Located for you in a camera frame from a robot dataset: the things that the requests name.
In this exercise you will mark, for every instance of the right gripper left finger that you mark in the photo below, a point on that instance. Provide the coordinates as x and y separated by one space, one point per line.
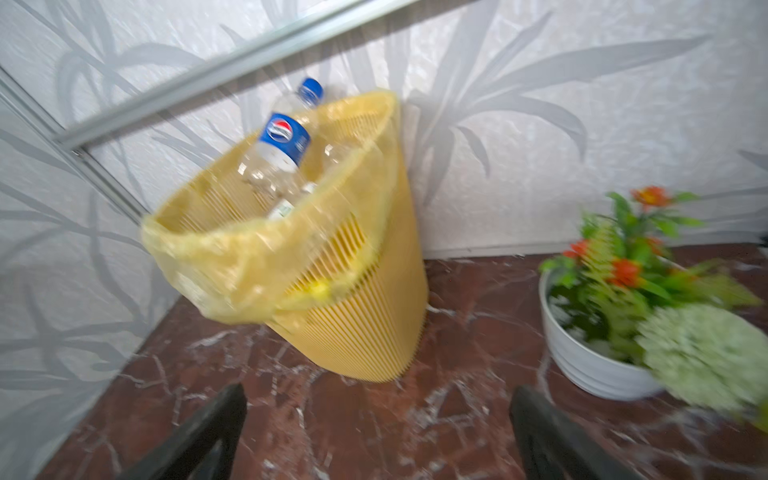
203 447

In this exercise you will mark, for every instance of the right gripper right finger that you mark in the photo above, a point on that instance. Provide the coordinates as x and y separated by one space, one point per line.
552 446

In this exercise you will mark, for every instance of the blue label bottle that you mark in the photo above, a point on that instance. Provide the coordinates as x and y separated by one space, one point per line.
271 164

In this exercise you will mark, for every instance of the yellow trash bin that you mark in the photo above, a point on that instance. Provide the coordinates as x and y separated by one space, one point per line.
341 277

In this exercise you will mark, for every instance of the potted plant white pot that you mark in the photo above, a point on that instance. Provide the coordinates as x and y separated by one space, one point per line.
623 320

